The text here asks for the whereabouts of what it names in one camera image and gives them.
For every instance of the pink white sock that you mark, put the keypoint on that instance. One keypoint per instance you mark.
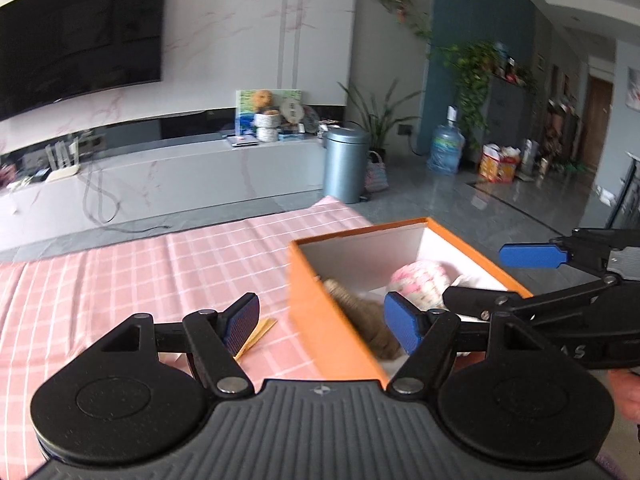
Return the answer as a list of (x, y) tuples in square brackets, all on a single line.
[(420, 280)]

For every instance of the green blue picture card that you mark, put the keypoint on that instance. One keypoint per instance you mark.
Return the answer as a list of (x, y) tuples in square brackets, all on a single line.
[(245, 115)]

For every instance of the person's right hand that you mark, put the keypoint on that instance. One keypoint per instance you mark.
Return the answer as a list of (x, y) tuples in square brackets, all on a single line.
[(627, 392)]

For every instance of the long-leaf potted plant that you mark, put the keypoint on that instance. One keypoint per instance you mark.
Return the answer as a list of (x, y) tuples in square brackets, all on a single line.
[(380, 115)]

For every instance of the green trailing pothos plant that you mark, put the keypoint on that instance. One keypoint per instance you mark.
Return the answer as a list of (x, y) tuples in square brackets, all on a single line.
[(467, 75)]

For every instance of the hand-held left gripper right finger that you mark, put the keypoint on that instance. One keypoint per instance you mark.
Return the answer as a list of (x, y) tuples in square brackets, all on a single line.
[(405, 327)]

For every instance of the hanging vine plant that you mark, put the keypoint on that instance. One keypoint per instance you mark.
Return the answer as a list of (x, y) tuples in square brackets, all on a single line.
[(400, 2)]

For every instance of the orange gift bag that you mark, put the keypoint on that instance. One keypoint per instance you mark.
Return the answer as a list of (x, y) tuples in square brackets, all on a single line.
[(497, 165)]

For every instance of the grey marble television console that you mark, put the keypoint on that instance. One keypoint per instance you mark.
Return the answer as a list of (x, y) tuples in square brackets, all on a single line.
[(200, 175)]

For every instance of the white router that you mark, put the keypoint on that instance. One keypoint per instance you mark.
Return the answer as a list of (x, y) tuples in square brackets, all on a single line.
[(62, 174)]

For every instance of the orange cardboard box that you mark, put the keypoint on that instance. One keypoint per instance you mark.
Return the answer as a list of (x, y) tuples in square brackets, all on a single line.
[(325, 320)]

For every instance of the round paper fan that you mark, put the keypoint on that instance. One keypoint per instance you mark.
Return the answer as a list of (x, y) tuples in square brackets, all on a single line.
[(291, 111)]

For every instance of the black wall television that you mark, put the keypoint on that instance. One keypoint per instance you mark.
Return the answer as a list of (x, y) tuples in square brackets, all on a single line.
[(75, 35)]

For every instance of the yellow cloth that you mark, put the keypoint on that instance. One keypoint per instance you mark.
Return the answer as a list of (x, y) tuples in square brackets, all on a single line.
[(260, 334)]

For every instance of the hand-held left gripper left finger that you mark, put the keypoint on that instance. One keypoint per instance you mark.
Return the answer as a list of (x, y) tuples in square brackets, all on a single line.
[(242, 325)]

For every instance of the brown teddy bear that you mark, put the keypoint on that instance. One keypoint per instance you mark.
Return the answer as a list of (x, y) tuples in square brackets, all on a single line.
[(262, 101)]

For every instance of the patterned white roll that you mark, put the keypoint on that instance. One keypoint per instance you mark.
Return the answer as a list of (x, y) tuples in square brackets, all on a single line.
[(267, 134), (267, 120)]

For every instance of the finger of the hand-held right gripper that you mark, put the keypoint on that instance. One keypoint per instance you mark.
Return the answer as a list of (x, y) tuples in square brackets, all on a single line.
[(475, 300), (532, 255)]

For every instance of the grey metal trash can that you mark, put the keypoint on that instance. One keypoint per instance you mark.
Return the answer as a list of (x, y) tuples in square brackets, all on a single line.
[(345, 165)]

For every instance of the grey tablet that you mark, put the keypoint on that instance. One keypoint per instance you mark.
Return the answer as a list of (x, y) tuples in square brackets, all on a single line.
[(242, 141)]

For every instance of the blue water bottle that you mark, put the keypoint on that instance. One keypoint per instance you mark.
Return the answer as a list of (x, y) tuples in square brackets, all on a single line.
[(446, 145)]

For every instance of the brown wooden door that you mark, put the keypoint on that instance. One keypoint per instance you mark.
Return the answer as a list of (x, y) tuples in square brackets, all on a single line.
[(597, 120)]

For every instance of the pink checked tablecloth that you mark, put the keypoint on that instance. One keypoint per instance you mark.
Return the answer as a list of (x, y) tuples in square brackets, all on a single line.
[(125, 280)]

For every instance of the brown plush towel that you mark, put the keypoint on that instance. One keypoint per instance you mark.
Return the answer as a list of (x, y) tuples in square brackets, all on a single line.
[(370, 320)]

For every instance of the pastel woven bag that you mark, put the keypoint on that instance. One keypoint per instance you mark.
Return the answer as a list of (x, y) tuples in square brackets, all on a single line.
[(377, 175)]

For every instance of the grey storage cabinet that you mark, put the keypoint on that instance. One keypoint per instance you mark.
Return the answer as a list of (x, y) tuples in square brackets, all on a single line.
[(510, 110)]

